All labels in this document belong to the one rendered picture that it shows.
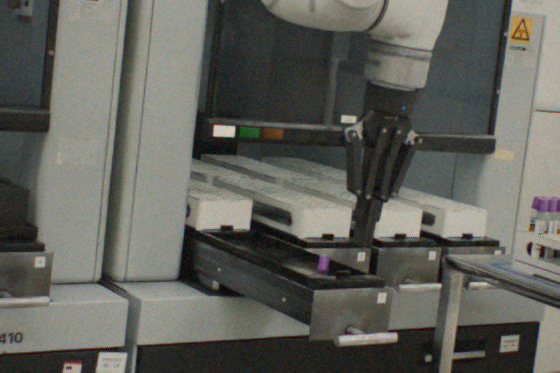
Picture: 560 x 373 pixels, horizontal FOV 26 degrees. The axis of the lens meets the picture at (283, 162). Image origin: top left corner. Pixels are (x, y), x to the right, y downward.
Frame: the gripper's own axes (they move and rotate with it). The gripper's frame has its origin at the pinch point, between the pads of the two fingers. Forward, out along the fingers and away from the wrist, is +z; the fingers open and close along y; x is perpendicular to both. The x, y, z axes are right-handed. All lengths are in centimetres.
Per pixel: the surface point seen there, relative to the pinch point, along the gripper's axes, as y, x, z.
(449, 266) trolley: -19.6, -3.7, 7.5
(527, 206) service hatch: -160, -148, 30
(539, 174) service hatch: -163, -150, 20
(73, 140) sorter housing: 38.4, -21.3, -4.0
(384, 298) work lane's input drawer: 1.5, 10.4, 8.2
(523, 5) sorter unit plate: -46, -32, -34
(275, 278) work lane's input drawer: 14.5, 2.1, 8.5
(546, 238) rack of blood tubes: -26.3, 9.2, -1.3
